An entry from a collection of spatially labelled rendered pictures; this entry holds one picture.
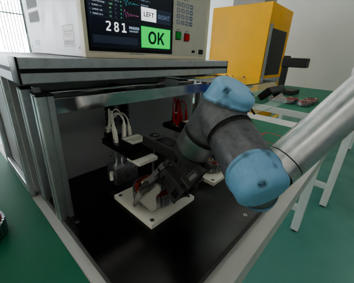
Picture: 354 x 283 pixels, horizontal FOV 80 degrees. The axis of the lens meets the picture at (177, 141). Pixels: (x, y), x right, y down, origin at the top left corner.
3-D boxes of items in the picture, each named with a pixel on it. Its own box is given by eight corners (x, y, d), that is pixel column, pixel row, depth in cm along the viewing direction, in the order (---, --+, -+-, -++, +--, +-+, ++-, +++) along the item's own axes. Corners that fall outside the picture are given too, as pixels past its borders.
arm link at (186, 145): (176, 124, 39) (203, 117, 44) (167, 141, 41) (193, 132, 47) (204, 155, 36) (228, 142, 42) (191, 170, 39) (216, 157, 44)
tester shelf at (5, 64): (226, 73, 83) (228, 60, 82) (19, 85, 36) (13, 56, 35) (152, 65, 111) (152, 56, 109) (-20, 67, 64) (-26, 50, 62)
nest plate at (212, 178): (237, 169, 74) (238, 166, 73) (213, 186, 64) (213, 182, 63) (203, 155, 83) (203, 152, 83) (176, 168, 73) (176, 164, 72)
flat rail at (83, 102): (222, 88, 83) (222, 81, 82) (46, 115, 40) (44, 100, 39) (219, 88, 84) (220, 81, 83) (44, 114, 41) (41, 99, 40)
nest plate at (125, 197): (194, 200, 57) (194, 196, 57) (151, 229, 47) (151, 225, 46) (156, 178, 67) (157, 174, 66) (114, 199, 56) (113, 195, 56)
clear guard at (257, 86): (287, 102, 67) (292, 82, 64) (254, 115, 50) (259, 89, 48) (203, 88, 87) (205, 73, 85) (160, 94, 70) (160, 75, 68)
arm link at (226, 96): (230, 101, 28) (207, 66, 33) (193, 153, 35) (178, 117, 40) (270, 109, 32) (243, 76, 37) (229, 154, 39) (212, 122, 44)
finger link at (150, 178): (138, 195, 46) (166, 168, 45) (134, 190, 47) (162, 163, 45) (149, 194, 51) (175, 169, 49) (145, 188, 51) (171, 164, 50)
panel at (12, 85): (190, 135, 103) (195, 70, 92) (35, 191, 58) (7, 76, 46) (189, 134, 104) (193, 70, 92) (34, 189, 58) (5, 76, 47)
